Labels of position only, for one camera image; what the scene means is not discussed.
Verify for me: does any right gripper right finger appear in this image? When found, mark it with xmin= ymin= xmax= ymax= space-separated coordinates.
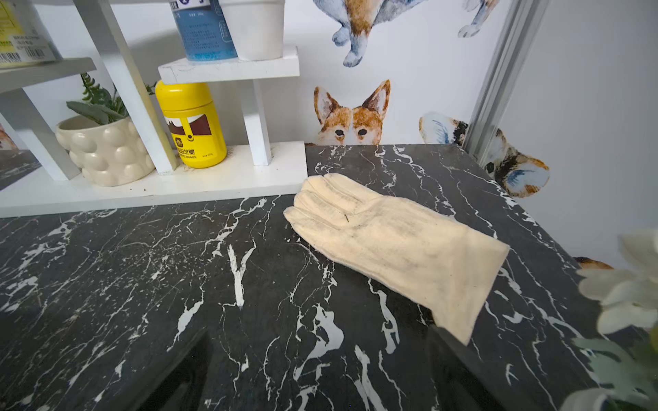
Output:
xmin=426 ymin=325 xmax=507 ymax=410

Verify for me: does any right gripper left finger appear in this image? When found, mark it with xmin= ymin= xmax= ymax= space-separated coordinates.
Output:
xmin=130 ymin=330 xmax=214 ymax=410

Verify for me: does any beige work glove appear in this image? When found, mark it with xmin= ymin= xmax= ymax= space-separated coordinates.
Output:
xmin=284 ymin=173 xmax=510 ymax=344

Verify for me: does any small potted white flower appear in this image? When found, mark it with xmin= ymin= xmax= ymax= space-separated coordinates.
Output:
xmin=560 ymin=229 xmax=657 ymax=410

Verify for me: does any white tiered display shelf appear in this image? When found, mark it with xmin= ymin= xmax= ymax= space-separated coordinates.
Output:
xmin=1 ymin=1 xmax=308 ymax=217

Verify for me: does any woven pot green plant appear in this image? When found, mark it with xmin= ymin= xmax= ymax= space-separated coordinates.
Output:
xmin=56 ymin=73 xmax=155 ymax=187

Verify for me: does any yellow can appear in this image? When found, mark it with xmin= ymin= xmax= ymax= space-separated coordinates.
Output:
xmin=155 ymin=80 xmax=227 ymax=169

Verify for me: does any pink flower pot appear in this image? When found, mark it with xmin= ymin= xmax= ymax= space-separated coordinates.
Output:
xmin=219 ymin=0 xmax=284 ymax=61

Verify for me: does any green label tin can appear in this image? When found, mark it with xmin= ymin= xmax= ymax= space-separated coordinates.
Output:
xmin=1 ymin=1 xmax=62 ymax=70

